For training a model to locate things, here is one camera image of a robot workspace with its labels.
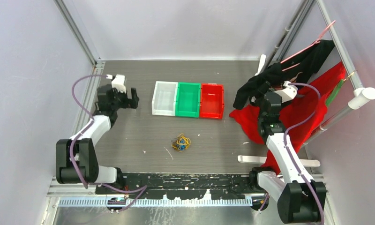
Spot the yellow wire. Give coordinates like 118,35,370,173
171,134,192,152

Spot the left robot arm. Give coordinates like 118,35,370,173
56,84,139,194

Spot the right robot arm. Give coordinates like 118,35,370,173
249,82,327,225

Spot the white plastic bin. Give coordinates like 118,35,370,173
151,81,178,116

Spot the red shirt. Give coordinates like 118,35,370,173
228,61,347,174

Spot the black shirt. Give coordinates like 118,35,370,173
233,40,335,110

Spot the red plastic bin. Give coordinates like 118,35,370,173
199,83,225,119

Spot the green plastic bin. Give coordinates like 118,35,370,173
175,82,201,118

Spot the green hanger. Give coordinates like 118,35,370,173
325,70,357,107

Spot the white rack base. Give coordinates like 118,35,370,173
237,155,321,168

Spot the pink hanger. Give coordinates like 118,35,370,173
280,20,336,66

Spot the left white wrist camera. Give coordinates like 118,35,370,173
111,75,127,93

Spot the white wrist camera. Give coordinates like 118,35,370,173
274,81,298,103
111,75,127,93

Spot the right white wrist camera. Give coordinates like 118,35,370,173
274,81,298,103

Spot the white rack post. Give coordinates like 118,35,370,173
255,54,266,76

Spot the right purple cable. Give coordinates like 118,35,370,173
258,82,326,225

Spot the purple cable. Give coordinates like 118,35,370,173
258,82,326,225
68,74,148,213

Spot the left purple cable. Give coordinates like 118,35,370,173
68,74,148,213

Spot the metal clothes rail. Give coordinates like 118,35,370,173
302,0,375,147

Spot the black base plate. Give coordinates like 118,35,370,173
95,173,265,200

